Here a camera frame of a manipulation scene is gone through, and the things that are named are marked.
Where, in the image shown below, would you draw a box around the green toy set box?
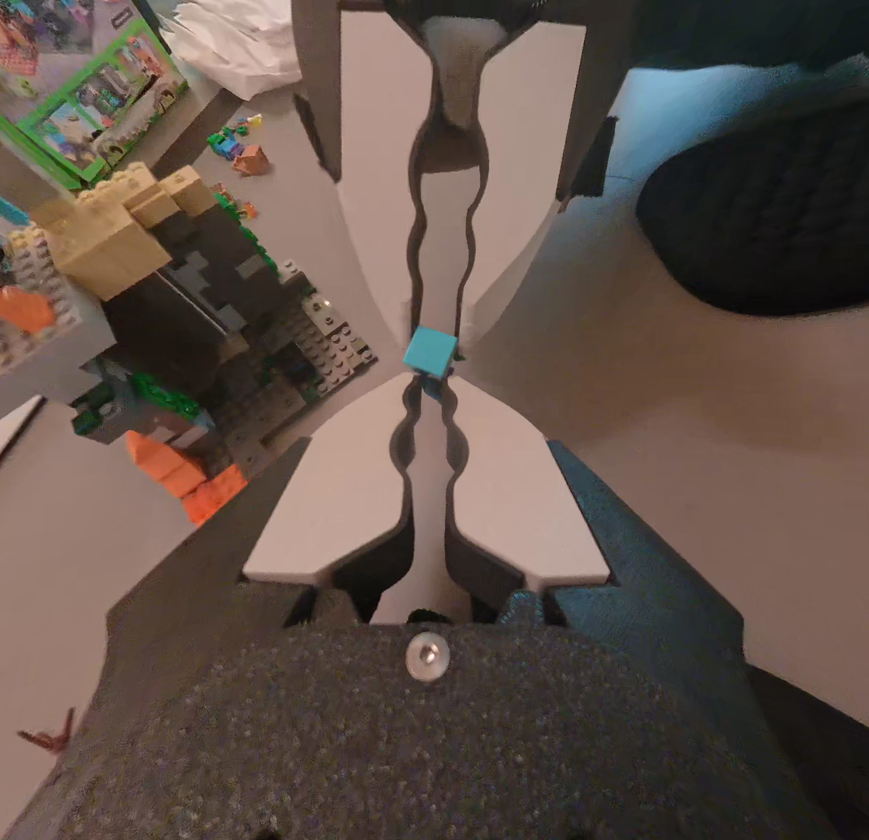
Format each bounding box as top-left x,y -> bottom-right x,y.
0,21 -> 190,190

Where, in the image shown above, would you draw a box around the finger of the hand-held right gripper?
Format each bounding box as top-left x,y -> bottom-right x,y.
458,21 -> 588,341
337,5 -> 442,348

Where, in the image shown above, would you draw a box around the zombie toy brick figure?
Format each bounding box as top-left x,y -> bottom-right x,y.
402,326 -> 461,401

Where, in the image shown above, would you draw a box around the small purple green brick figure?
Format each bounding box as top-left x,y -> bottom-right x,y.
216,182 -> 260,220

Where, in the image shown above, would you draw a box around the black quilted cushion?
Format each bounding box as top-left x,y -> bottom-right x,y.
637,100 -> 869,318

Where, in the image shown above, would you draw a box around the person's green sweatshirt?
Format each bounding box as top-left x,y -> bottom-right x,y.
631,0 -> 869,70

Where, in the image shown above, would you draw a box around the toy brick cave building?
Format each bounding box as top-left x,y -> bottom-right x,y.
0,164 -> 377,525

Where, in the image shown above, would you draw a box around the small dark red toy piece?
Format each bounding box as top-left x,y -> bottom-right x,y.
17,707 -> 77,758

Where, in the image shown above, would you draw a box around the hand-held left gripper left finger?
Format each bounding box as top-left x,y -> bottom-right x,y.
242,374 -> 418,617

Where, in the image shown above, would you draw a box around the small green blue toy pieces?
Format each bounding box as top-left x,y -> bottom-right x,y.
207,113 -> 264,160

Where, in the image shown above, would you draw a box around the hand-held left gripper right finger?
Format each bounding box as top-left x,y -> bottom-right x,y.
444,378 -> 611,613

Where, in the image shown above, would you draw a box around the dark purple toy set box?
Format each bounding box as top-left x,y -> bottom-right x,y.
0,0 -> 147,60

